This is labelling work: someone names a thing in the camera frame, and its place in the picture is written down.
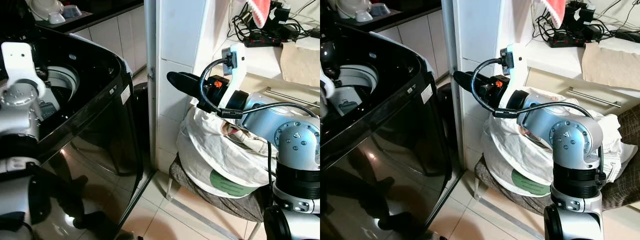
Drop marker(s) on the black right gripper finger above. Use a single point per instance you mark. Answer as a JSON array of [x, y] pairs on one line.
[[182, 77], [187, 89], [472, 87], [467, 76]]

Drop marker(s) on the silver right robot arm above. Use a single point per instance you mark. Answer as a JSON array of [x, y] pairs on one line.
[[575, 140], [295, 142]]

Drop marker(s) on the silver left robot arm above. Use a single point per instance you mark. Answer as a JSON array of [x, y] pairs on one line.
[[327, 87], [20, 117]]

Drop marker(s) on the black top-loading washing machine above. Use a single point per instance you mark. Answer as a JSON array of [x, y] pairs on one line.
[[95, 130], [390, 150]]

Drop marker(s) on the tall white cabinet panel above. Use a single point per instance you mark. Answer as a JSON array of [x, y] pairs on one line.
[[480, 30], [175, 40]]

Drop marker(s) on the white washer sticker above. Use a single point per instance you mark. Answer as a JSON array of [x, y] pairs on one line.
[[427, 94], [126, 94]]

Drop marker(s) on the dark bin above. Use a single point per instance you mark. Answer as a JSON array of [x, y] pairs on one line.
[[445, 130], [141, 125]]

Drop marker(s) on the white drawer cabinet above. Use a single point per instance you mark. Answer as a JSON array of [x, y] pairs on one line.
[[260, 62], [555, 65]]

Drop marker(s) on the white laundry bag green print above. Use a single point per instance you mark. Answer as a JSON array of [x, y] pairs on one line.
[[510, 150], [210, 150]]

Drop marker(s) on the black power strip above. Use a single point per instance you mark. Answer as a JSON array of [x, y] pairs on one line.
[[567, 41], [262, 41]]

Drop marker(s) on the beige cloth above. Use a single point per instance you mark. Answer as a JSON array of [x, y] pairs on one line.
[[610, 65], [300, 62]]

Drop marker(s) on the pink hanging cloth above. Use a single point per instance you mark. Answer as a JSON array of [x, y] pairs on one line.
[[552, 12], [260, 12]]

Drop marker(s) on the black charger device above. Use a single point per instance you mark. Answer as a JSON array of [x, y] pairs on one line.
[[280, 14], [582, 14]]

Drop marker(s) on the grey washer drum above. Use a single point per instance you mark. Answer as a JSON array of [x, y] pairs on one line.
[[67, 80], [362, 80]]

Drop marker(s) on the grey bowl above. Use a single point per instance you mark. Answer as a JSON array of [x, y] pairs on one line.
[[72, 11], [380, 10]]

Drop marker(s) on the small white bowl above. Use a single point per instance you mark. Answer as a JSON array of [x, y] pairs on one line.
[[56, 19], [364, 17]]

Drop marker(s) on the large white bowl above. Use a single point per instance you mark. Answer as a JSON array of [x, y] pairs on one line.
[[352, 6], [45, 7]]

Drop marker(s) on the black power adapter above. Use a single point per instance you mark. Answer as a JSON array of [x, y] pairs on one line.
[[629, 35]]

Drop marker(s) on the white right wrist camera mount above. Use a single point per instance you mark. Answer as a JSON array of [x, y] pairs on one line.
[[239, 70], [517, 70]]

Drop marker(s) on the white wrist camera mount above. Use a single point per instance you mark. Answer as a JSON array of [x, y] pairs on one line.
[[517, 70], [239, 70], [17, 60]]

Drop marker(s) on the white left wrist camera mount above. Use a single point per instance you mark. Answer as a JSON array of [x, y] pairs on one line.
[[17, 60]]

